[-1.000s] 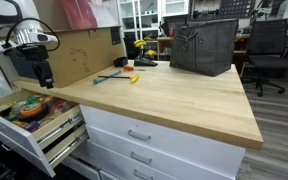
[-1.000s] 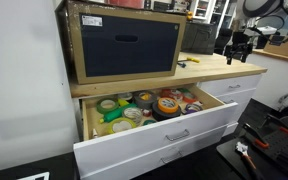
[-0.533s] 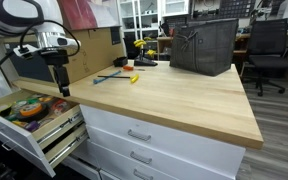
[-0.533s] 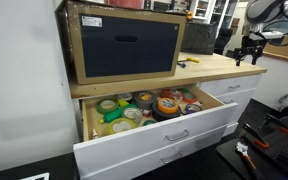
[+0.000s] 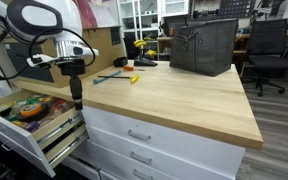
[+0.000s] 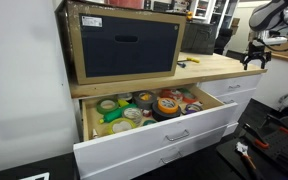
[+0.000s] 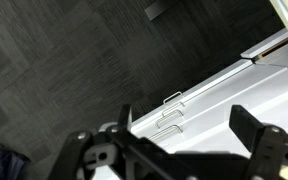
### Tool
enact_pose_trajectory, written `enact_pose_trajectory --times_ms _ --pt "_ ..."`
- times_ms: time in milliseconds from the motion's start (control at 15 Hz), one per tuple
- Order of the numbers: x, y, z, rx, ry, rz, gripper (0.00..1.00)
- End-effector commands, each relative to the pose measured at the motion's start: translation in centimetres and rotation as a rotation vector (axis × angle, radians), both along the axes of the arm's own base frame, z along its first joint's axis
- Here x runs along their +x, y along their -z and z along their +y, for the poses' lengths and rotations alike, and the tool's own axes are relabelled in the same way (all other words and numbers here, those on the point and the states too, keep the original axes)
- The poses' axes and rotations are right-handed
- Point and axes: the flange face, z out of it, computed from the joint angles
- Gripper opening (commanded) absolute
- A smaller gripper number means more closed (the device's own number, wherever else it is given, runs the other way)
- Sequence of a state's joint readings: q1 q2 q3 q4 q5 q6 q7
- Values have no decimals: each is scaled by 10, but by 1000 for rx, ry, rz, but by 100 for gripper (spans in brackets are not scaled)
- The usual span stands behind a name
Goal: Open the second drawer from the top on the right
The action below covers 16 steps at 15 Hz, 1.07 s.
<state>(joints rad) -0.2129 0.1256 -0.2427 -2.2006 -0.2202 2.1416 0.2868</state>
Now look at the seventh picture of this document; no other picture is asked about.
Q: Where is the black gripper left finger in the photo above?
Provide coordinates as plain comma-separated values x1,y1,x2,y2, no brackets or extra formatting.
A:
47,104,134,180

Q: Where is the grey flat floor bar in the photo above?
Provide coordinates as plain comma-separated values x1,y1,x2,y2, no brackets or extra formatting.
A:
144,0,182,22

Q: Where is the dark blue fabric bag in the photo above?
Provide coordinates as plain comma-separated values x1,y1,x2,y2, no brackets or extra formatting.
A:
0,140,31,180

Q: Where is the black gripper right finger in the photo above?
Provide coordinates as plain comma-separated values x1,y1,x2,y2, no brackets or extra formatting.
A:
229,104,288,180

